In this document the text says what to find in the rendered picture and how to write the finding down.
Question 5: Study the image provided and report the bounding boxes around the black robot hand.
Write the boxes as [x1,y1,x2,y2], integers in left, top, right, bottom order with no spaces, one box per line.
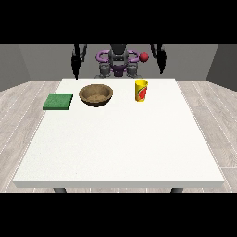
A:
[150,44,168,75]
[70,44,88,81]

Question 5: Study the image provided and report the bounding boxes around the small red ball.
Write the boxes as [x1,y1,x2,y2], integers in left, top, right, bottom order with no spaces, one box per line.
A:
[139,52,150,63]

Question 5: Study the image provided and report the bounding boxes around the yellow cup with melon print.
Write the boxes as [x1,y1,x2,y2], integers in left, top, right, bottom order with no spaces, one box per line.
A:
[134,79,149,103]

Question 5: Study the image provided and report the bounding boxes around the brown wooden bowl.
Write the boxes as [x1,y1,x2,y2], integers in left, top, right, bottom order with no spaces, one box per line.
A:
[78,83,114,108]

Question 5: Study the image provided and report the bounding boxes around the green square pad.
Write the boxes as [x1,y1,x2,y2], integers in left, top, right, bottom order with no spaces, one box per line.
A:
[42,93,74,111]

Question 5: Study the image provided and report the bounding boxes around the grey robot trunk purple rings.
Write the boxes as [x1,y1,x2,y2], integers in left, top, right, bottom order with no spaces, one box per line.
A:
[94,44,143,79]

